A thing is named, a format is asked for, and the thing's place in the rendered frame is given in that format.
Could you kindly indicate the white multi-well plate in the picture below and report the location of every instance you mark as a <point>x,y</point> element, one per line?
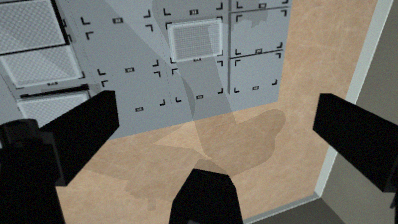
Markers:
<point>195,39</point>

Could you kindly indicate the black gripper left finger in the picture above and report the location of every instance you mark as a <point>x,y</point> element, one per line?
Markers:
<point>34,160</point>

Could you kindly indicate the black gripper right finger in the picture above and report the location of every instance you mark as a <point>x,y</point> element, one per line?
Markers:
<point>367,141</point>

